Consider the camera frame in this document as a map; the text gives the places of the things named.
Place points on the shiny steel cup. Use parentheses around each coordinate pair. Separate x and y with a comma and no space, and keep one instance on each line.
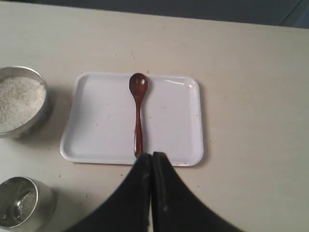
(26,205)

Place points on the white rectangular tray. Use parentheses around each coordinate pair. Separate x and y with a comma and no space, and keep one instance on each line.
(101,124)

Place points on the steel bowl of rice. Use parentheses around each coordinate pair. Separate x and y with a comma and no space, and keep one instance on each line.
(24,101)

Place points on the brown wooden spoon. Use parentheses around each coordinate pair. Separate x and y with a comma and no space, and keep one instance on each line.
(138,85)

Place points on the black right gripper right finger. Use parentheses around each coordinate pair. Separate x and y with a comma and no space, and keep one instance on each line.
(174,206)

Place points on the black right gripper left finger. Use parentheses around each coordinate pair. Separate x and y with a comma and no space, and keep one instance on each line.
(127,209)

